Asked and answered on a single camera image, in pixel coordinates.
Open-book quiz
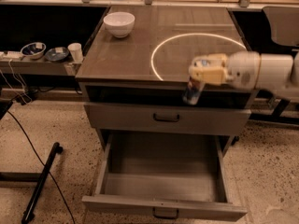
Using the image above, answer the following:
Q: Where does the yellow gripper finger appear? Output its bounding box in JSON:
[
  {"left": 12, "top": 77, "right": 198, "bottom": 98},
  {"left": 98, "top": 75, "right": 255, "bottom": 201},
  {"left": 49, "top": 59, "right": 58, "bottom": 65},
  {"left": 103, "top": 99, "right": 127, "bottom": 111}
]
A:
[
  {"left": 189, "top": 66, "right": 217, "bottom": 85},
  {"left": 191, "top": 53, "right": 227, "bottom": 67}
]

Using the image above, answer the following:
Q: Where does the silver blue redbull can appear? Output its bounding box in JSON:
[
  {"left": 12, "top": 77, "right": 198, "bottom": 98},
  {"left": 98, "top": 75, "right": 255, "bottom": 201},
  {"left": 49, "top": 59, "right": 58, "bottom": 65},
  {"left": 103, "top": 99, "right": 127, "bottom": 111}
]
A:
[{"left": 182, "top": 78, "right": 205, "bottom": 105}]

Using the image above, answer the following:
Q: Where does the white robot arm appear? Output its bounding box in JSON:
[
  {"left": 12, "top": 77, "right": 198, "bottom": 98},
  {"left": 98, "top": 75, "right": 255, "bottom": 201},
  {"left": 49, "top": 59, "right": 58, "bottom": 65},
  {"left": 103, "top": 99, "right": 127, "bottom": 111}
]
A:
[{"left": 189, "top": 51, "right": 299, "bottom": 97}]

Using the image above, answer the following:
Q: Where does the grey drawer cabinet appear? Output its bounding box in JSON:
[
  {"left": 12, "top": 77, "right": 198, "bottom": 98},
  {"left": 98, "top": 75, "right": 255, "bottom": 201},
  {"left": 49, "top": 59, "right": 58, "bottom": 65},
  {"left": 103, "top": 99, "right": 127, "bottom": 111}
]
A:
[{"left": 76, "top": 7, "right": 255, "bottom": 148}]

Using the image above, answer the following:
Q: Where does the open grey bottom drawer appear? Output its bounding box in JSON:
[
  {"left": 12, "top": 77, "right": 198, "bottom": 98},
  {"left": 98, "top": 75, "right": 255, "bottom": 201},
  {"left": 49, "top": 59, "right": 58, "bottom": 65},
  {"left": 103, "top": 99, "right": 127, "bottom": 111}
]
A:
[{"left": 82, "top": 132, "right": 247, "bottom": 222}]

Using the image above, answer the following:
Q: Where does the grey middle drawer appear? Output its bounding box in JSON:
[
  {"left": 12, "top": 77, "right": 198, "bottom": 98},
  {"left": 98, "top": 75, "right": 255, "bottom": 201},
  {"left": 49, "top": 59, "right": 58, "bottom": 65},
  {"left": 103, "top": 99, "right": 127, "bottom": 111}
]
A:
[{"left": 84, "top": 103, "right": 251, "bottom": 136}]

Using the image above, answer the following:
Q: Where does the white ceramic bowl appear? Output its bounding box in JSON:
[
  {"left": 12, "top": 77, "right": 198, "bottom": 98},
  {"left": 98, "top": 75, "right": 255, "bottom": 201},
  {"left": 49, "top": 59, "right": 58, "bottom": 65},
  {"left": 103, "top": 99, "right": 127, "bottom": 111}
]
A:
[{"left": 104, "top": 12, "right": 135, "bottom": 38}]

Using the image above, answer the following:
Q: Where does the white paper cup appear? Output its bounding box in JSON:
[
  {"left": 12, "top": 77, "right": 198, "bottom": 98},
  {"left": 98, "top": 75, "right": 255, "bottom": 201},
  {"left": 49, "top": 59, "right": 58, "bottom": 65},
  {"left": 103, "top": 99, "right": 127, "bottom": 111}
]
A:
[{"left": 67, "top": 43, "right": 83, "bottom": 63}]

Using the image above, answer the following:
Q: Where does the dark blue shallow bowl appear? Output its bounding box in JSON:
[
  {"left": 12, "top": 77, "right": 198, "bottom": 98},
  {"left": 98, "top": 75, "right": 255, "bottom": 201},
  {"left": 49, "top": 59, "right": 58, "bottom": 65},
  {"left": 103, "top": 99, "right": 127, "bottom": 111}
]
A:
[{"left": 45, "top": 47, "right": 69, "bottom": 62}]

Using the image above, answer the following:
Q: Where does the black metal stand leg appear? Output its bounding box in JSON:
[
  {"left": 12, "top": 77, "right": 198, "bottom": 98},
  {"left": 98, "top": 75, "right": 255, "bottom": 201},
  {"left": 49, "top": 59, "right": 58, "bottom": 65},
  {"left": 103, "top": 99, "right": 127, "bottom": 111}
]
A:
[{"left": 21, "top": 142, "right": 63, "bottom": 224}]

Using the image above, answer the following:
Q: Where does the white blue patterned bowl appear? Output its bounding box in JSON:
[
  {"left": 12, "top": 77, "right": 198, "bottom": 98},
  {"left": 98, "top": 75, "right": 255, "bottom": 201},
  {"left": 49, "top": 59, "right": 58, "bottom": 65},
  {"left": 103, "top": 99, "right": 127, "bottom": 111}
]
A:
[{"left": 21, "top": 42, "right": 46, "bottom": 60}]

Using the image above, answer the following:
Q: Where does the grey side shelf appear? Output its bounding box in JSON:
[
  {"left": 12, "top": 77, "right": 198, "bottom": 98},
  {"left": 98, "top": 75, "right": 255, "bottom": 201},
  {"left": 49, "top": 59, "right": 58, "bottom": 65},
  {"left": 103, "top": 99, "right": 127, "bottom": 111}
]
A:
[{"left": 0, "top": 59, "right": 80, "bottom": 76}]

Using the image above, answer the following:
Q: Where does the white power strip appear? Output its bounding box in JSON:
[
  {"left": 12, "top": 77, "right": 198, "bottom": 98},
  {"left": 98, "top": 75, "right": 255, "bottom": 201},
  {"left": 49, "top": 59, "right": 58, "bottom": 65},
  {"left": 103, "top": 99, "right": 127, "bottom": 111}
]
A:
[{"left": 0, "top": 51, "right": 21, "bottom": 60}]

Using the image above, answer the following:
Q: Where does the black floor cable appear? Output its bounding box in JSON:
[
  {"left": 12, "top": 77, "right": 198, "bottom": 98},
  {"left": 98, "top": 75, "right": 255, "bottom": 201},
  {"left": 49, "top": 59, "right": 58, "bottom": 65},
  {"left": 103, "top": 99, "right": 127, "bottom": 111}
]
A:
[{"left": 6, "top": 109, "right": 77, "bottom": 224}]

